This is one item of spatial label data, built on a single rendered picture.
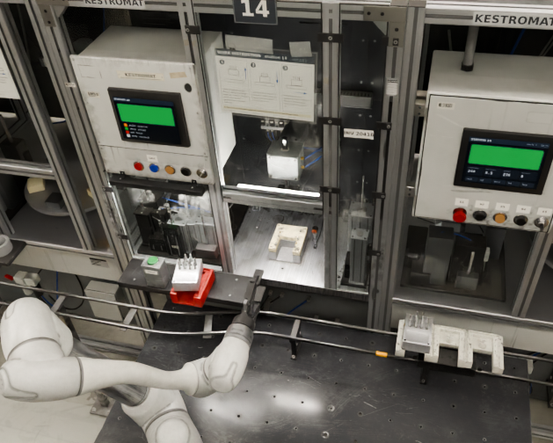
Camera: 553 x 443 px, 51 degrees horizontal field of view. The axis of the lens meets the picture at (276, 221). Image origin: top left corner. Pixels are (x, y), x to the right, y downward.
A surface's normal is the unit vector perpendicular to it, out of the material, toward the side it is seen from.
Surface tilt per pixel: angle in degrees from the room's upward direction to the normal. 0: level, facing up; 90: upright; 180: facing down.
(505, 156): 90
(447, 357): 0
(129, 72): 90
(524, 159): 90
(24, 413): 0
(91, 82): 90
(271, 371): 0
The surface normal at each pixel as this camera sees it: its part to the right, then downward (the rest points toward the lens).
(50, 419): -0.06, -0.74
